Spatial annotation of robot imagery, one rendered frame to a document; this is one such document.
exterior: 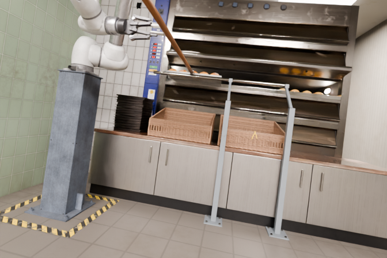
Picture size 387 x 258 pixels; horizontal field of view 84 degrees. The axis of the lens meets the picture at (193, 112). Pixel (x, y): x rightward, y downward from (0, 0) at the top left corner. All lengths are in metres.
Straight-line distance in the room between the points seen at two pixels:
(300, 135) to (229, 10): 1.51
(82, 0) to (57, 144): 1.02
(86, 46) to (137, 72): 0.89
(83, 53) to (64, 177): 0.87
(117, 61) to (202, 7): 1.24
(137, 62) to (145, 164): 1.21
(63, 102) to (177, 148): 0.90
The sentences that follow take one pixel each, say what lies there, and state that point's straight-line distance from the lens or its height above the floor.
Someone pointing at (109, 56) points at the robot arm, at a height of 1.15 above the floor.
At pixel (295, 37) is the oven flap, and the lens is 2.51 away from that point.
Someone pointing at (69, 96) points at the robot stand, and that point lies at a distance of 1.73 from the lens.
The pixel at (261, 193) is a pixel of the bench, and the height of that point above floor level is 0.27.
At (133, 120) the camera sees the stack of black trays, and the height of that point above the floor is 0.68.
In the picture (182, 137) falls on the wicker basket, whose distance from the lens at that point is 1.83.
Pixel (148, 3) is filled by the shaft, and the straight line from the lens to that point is 0.89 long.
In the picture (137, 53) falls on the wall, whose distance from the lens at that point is 2.59.
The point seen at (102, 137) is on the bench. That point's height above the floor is 0.51.
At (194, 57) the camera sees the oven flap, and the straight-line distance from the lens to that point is 2.27.
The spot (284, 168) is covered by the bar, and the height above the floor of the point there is 0.50.
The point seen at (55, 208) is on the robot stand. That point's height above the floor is 0.04.
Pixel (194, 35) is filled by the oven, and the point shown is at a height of 1.67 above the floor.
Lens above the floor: 0.79
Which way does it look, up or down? 1 degrees up
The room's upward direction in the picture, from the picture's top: 7 degrees clockwise
